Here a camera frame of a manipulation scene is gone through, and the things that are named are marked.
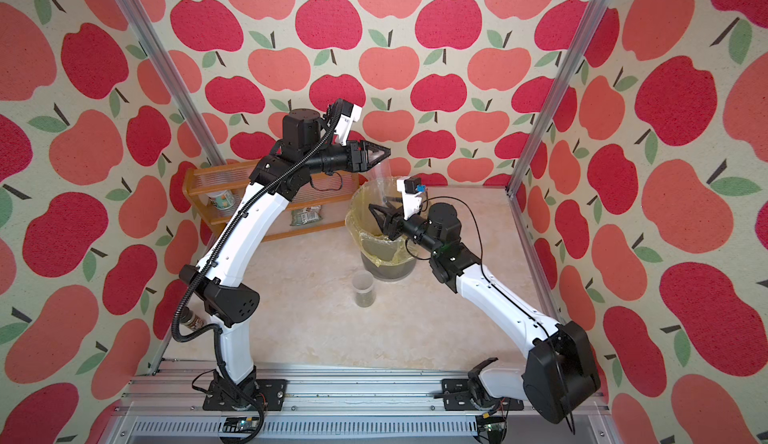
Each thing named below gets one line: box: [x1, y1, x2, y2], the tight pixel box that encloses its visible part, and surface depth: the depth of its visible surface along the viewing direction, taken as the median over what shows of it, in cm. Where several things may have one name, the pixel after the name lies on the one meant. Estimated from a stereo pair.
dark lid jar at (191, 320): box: [180, 306, 206, 331], surface depth 81 cm
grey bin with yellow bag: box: [345, 178, 429, 282], surface depth 80 cm
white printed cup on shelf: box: [206, 189, 235, 211], surface depth 95 cm
